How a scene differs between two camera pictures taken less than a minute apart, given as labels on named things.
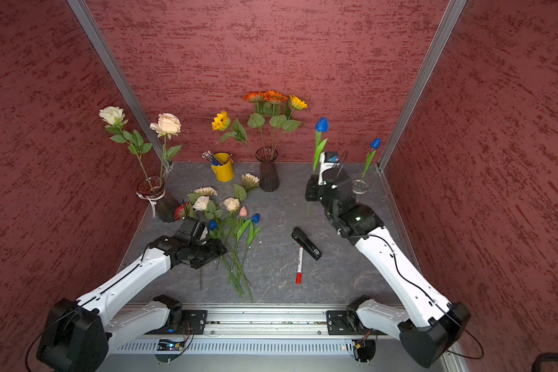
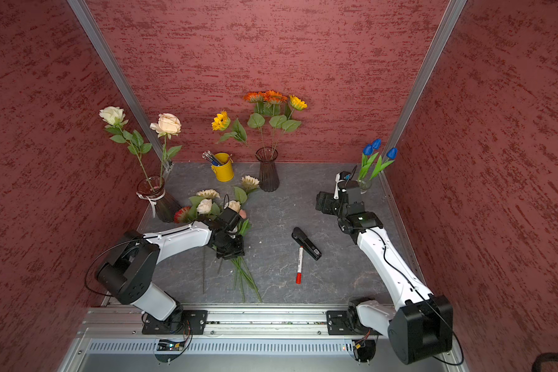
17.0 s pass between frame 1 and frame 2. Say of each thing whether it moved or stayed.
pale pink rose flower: stayed
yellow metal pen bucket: stayed
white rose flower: stayed
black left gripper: moved
